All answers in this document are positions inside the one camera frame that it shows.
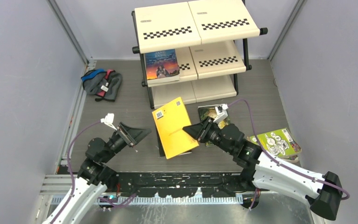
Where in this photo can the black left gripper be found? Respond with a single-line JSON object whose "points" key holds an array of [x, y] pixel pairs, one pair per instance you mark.
{"points": [[136, 136]]}

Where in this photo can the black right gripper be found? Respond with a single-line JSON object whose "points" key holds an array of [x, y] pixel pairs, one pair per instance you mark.
{"points": [[200, 131]]}

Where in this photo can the yellow hardcover book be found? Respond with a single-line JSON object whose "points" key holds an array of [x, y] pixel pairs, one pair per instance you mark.
{"points": [[169, 120]]}

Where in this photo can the black Moon and Sixpence book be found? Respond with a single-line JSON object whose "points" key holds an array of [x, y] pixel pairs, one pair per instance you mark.
{"points": [[161, 149]]}

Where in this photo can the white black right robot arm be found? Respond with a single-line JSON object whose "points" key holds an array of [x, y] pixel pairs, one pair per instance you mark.
{"points": [[261, 170]]}

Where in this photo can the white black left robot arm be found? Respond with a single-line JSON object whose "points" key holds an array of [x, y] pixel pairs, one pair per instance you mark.
{"points": [[94, 176]]}

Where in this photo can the green Alice in Wonderland book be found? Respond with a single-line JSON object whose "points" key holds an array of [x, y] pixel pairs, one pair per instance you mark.
{"points": [[208, 111]]}

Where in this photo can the grey blue red cloth bag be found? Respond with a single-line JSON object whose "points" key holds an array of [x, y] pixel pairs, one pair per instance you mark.
{"points": [[104, 84]]}

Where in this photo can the lime green cartoon book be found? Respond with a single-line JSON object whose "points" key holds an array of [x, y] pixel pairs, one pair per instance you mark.
{"points": [[280, 143]]}

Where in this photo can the cream three-tier shelf rack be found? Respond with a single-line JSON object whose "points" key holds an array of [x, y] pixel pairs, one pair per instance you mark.
{"points": [[210, 38]]}

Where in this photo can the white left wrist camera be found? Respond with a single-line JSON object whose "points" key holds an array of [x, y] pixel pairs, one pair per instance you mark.
{"points": [[108, 120]]}

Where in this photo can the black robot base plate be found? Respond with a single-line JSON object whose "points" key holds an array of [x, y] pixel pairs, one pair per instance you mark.
{"points": [[179, 185]]}

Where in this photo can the aluminium frame rail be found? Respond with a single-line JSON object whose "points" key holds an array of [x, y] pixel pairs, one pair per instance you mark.
{"points": [[75, 114]]}

